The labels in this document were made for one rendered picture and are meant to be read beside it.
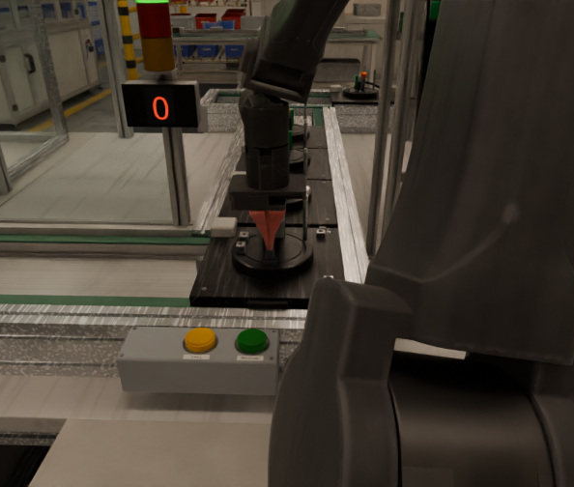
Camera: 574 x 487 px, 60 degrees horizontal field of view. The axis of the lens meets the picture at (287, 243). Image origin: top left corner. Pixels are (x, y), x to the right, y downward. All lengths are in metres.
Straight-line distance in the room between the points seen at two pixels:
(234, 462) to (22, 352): 0.36
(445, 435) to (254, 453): 0.53
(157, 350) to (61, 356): 0.18
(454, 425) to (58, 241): 0.94
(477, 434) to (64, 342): 0.69
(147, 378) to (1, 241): 0.51
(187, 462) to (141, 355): 0.15
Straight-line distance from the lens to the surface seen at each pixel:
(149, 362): 0.68
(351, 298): 0.15
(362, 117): 1.98
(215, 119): 1.99
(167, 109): 0.88
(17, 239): 1.09
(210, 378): 0.68
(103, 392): 0.80
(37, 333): 0.81
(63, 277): 0.98
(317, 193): 1.11
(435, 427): 0.17
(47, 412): 0.80
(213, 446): 0.70
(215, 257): 0.86
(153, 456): 0.70
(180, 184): 0.96
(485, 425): 0.18
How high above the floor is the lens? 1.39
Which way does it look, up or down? 28 degrees down
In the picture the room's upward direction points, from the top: straight up
